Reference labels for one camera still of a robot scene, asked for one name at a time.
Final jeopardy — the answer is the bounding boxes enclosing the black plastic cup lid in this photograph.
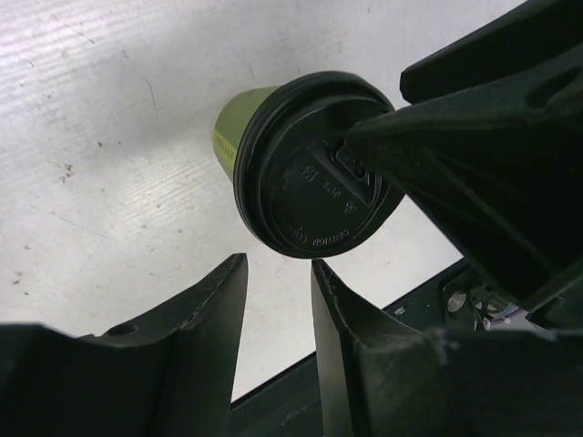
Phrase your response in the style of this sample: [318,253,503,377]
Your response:
[232,71,404,259]

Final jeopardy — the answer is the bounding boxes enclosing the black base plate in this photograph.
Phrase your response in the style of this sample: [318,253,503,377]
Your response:
[230,257,583,437]

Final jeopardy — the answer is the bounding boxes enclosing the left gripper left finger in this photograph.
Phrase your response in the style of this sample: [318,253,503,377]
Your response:
[1,254,248,436]

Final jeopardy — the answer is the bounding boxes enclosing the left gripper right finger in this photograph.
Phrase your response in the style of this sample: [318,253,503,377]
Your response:
[311,259,582,436]

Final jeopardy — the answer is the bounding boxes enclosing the green paper coffee cup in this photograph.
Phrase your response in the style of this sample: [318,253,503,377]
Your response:
[212,86,279,180]

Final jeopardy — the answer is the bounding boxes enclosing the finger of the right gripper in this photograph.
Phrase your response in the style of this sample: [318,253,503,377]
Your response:
[348,46,582,310]
[400,0,582,104]

